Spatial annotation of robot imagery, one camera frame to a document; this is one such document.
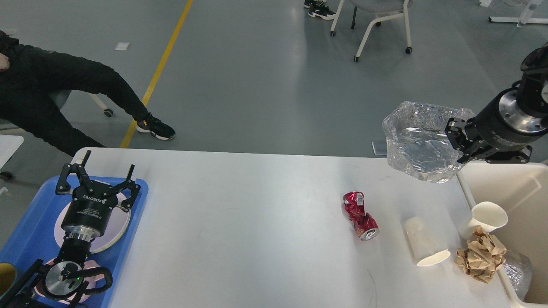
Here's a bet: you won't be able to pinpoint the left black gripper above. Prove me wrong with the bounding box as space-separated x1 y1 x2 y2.
54 150 141 238

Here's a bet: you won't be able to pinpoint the white side table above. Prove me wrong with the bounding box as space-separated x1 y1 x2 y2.
0 134 24 168

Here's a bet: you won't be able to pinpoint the seated person in black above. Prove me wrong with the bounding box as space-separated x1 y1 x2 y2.
0 33 149 156

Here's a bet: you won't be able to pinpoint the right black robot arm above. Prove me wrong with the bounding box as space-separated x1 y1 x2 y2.
445 45 548 165

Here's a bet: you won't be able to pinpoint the white paper cup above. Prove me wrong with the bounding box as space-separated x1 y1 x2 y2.
404 216 451 267
458 201 509 240

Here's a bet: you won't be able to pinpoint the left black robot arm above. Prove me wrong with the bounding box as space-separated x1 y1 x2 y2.
1 150 147 308

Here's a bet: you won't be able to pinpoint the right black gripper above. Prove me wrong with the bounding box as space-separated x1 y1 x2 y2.
444 88 547 164

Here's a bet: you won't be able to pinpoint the pink plate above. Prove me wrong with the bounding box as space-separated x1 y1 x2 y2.
54 203 131 254

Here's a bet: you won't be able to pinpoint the black sneakers at top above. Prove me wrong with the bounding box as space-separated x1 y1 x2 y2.
303 0 336 20

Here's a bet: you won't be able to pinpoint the left floor socket cover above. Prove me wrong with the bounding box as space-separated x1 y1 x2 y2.
371 140 387 157

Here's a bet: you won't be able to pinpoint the blue plastic tray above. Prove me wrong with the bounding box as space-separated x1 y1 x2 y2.
0 177 148 308

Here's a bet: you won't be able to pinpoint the crushed red can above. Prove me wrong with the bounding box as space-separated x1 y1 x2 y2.
342 191 379 241

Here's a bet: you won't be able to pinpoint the foil container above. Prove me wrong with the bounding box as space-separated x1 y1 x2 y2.
382 101 474 184

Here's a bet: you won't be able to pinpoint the foil tray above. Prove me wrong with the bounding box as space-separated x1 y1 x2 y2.
503 250 533 302

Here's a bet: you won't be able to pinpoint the light green plate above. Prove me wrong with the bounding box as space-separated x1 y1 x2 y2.
103 218 131 254

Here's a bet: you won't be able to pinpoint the black sneaker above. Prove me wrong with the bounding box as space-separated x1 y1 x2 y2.
136 113 176 140

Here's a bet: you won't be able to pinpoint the dark teal cup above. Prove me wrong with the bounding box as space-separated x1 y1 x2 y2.
0 263 16 296

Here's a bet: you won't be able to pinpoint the crumpled brown paper scrap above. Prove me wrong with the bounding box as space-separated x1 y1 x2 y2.
455 225 507 284

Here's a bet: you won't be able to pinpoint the white frame office chair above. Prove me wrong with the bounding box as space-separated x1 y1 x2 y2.
348 0 413 62

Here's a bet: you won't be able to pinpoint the white plastic bin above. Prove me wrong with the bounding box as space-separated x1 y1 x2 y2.
457 161 548 308

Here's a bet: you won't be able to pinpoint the white stand base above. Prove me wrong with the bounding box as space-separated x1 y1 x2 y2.
488 0 548 28

